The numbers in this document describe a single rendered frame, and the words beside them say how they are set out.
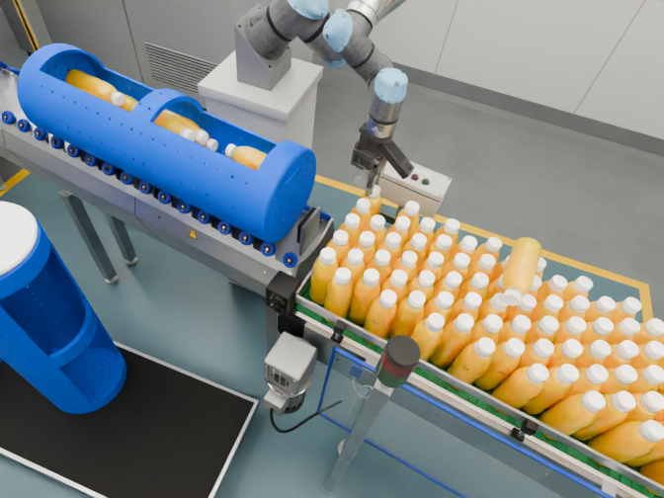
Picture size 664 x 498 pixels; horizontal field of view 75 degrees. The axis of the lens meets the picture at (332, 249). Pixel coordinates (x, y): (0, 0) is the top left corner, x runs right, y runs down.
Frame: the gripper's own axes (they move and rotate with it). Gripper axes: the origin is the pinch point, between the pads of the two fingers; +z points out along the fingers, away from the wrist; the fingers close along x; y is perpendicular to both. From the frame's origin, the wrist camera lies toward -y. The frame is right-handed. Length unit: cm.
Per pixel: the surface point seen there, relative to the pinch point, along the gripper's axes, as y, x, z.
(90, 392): 72, 73, 93
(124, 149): 64, 30, -4
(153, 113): 58, 22, -13
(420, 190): -12.1, -7.5, -0.5
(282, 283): 7.8, 37.0, 8.6
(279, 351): 2, 48, 23
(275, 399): -2, 55, 38
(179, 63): 178, -109, 72
